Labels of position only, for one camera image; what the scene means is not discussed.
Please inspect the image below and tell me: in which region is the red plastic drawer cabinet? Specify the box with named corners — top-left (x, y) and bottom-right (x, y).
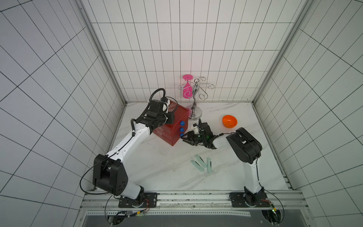
top-left (153, 105), bottom-right (189, 146)

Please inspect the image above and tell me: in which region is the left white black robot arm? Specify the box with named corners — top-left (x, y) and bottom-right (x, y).
top-left (93, 96), bottom-right (178, 200)

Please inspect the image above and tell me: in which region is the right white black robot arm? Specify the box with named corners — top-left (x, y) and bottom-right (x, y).
top-left (181, 123), bottom-right (264, 201)

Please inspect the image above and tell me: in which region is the orange plastic bowl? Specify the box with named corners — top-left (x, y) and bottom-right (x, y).
top-left (222, 115), bottom-right (238, 129)

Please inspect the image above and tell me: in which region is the pink plastic goblet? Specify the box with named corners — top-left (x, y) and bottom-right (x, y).
top-left (182, 74), bottom-right (193, 99)

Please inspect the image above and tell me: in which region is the silver wire cup rack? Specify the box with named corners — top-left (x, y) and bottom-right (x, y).
top-left (179, 75), bottom-right (215, 121)

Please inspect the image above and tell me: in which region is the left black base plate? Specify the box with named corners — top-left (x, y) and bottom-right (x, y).
top-left (118, 193), bottom-right (158, 209)

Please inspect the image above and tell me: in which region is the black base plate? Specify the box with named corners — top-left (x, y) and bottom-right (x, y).
top-left (229, 192), bottom-right (270, 208)
top-left (118, 193), bottom-right (158, 209)

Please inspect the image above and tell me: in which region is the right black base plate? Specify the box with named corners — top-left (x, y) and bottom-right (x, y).
top-left (229, 192), bottom-right (270, 208)

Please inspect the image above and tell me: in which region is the aluminium mounting rail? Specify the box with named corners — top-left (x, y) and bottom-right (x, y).
top-left (81, 191), bottom-right (308, 211)

